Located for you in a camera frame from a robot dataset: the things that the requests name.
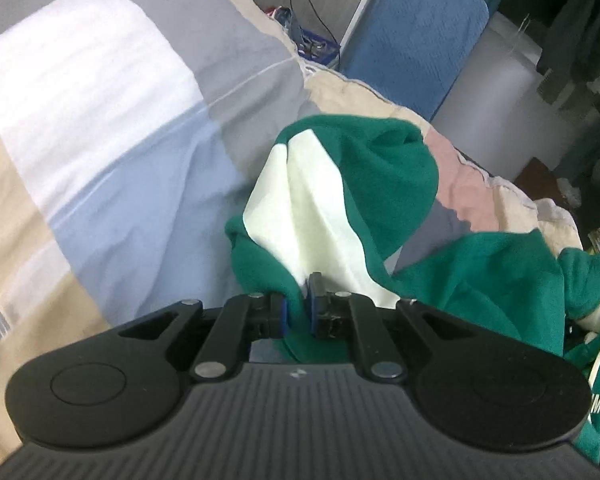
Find blue upright cushion pad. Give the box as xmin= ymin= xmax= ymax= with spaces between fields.
xmin=340 ymin=0 xmax=489 ymax=120

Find green and white hoodie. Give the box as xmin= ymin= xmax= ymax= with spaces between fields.
xmin=225 ymin=115 xmax=600 ymax=465

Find colour block patchwork quilt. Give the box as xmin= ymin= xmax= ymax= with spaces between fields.
xmin=0 ymin=0 xmax=580 ymax=463

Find dark hanging clothes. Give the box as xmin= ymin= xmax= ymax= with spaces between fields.
xmin=498 ymin=0 xmax=600 ymax=114

